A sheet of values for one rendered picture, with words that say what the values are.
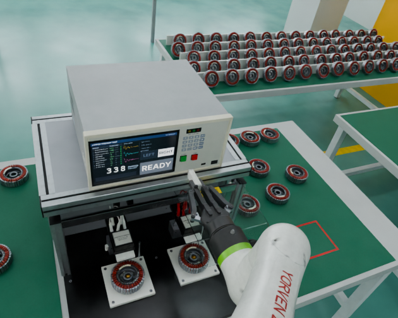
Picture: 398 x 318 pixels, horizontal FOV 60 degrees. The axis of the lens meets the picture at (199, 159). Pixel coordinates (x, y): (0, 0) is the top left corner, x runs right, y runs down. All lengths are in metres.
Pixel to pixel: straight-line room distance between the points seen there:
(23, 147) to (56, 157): 1.86
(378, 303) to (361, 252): 0.93
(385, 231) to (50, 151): 1.44
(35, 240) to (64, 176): 0.39
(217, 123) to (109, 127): 0.32
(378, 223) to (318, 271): 0.45
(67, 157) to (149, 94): 0.33
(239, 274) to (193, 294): 0.50
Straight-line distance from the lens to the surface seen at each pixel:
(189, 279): 1.29
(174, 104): 1.08
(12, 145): 3.09
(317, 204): 1.74
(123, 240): 1.19
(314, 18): 4.76
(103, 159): 1.00
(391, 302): 2.61
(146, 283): 1.27
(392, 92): 4.60
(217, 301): 1.28
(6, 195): 1.63
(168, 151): 1.04
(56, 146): 1.24
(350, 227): 1.72
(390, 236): 1.80
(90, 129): 0.96
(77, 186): 1.09
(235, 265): 0.82
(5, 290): 1.36
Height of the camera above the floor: 1.89
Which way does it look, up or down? 41 degrees down
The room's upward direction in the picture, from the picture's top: 11 degrees clockwise
